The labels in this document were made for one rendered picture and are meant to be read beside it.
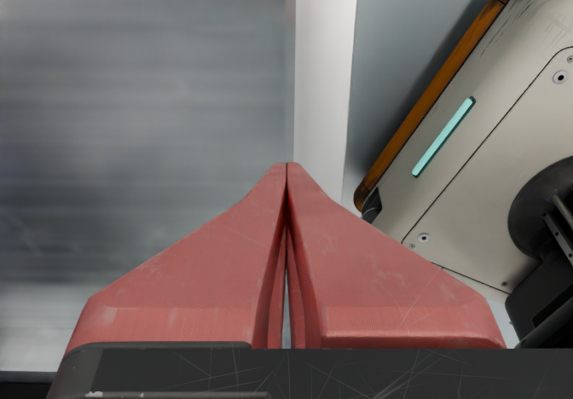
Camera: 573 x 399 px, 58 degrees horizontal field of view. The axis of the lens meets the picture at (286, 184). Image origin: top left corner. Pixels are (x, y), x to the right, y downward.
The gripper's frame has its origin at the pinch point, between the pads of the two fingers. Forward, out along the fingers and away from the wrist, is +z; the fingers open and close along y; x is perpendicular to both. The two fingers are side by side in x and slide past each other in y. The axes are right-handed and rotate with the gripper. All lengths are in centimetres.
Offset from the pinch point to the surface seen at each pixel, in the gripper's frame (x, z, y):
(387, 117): 52, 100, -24
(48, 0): -0.9, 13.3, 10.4
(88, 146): 6.5, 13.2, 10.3
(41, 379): 27.0, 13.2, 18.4
